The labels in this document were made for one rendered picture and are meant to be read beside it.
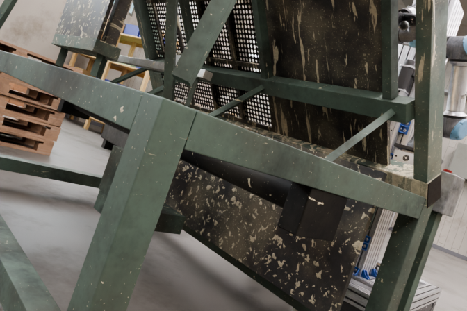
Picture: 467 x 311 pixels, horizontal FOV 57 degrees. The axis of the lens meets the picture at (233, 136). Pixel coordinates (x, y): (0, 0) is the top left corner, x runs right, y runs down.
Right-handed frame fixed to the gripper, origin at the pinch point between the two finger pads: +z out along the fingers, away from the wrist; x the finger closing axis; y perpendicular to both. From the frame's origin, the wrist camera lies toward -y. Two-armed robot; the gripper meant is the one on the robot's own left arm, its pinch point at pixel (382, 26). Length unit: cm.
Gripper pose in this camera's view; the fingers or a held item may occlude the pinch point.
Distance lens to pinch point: 197.4
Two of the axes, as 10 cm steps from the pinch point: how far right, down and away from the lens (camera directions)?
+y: -6.2, -2.1, 7.5
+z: -7.7, 3.5, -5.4
